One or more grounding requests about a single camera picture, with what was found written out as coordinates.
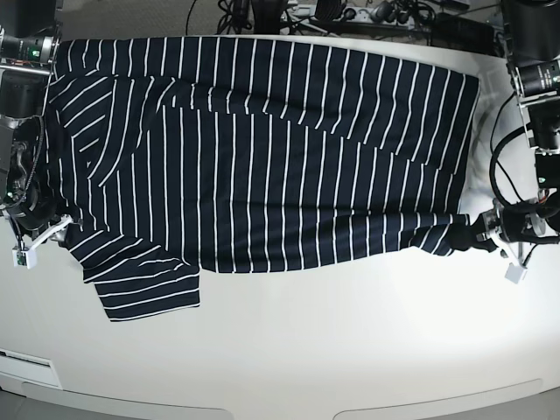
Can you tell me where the navy white striped T-shirt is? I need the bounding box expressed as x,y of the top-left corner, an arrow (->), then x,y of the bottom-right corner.
42,37 -> 480,322

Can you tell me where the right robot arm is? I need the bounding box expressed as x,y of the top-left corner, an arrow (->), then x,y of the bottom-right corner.
1,0 -> 64,238

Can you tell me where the black box on floor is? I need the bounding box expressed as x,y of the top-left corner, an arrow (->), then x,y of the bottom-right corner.
430,13 -> 495,56

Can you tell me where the white power strip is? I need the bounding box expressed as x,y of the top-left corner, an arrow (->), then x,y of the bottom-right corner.
339,3 -> 414,25

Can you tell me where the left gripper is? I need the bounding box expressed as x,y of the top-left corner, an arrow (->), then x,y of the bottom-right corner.
448,203 -> 547,251

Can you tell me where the white label on table edge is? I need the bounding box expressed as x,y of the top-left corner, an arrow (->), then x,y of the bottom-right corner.
1,349 -> 62,389

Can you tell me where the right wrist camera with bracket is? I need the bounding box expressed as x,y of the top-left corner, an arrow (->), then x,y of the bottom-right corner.
8,214 -> 81,270

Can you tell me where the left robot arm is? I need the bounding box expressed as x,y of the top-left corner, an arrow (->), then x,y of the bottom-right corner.
445,1 -> 559,252

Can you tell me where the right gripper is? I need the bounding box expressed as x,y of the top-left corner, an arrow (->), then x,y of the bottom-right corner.
7,192 -> 57,232

